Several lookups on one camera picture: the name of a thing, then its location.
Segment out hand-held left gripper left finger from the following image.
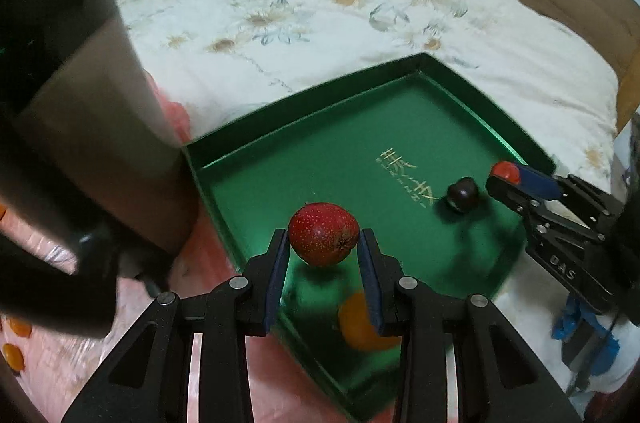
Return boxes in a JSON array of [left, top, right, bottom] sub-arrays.
[[62, 228, 291, 423]]

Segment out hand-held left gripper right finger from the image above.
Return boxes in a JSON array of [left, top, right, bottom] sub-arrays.
[[356, 228, 583, 423]]

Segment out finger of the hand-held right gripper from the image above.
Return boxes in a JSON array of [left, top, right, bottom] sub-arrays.
[[517, 166, 621, 229], [486, 176, 551, 225]]

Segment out small red fruit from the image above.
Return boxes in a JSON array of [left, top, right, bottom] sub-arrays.
[[490, 161, 521, 185]]

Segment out tangerine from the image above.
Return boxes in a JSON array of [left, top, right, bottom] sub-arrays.
[[337, 292, 402, 351]]

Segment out red speckled fruit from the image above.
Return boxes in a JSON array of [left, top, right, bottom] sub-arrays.
[[287, 202, 361, 266]]

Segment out green tray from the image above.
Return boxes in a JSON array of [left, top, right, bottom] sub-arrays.
[[182, 52, 557, 423]]

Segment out person's left forearm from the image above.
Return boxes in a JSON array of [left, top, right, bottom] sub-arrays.
[[0, 0, 201, 339]]

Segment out blue cloth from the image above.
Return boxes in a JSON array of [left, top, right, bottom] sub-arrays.
[[552, 298, 621, 374]]

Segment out pink plastic sheet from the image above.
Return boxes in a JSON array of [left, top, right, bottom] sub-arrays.
[[0, 73, 401, 423]]

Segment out floral white quilt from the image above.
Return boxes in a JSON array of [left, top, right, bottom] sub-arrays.
[[112, 0, 623, 423]]

